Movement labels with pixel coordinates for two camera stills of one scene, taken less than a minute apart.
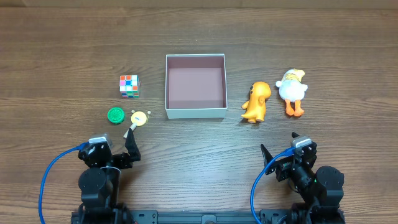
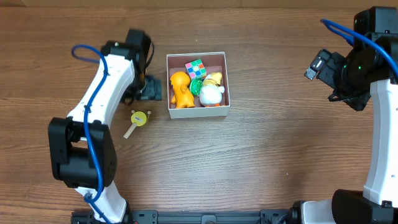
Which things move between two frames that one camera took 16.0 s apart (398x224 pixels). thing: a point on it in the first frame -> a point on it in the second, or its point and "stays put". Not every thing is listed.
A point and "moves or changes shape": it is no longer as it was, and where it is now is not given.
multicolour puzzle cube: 129,86 moves or changes shape
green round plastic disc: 115,115 -> 196,86
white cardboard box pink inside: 196,86 stays put
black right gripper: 286,168 -> 337,94
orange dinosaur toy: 255,106 -> 183,96
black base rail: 208,216 stays put
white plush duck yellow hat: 292,90 -> 211,93
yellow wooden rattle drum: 138,119 stays put
